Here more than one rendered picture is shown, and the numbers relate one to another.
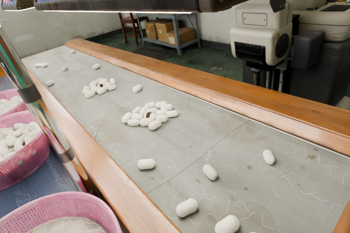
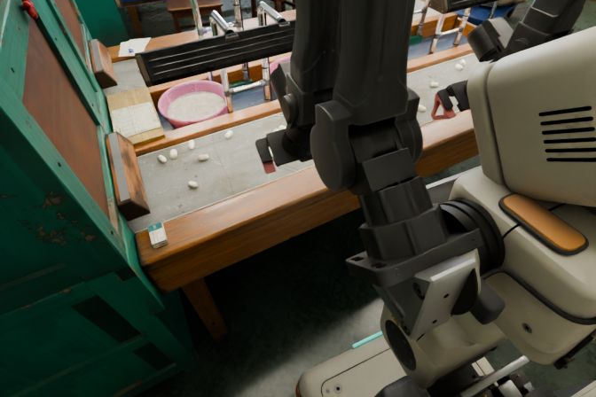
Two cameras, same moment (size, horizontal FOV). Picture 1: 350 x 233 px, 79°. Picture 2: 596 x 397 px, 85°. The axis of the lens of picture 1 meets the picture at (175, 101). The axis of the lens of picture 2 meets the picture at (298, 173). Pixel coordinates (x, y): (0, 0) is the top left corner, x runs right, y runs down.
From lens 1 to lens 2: 1.08 m
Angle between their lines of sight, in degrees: 73
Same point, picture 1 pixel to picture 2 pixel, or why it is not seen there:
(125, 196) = (209, 123)
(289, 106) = (218, 214)
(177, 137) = (244, 153)
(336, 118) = (186, 229)
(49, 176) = not seen: hidden behind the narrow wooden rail
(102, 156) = (244, 115)
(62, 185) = not seen: hidden behind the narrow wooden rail
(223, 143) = (221, 172)
